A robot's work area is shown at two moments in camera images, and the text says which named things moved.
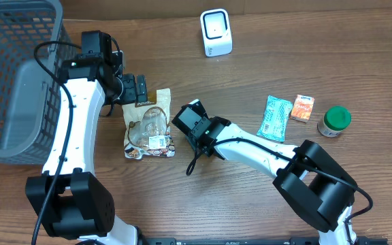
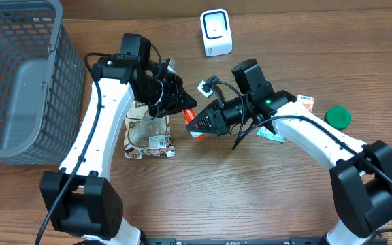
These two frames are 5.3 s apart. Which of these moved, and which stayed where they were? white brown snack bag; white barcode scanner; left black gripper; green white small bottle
Moved: left black gripper
Stayed: white barcode scanner; white brown snack bag; green white small bottle
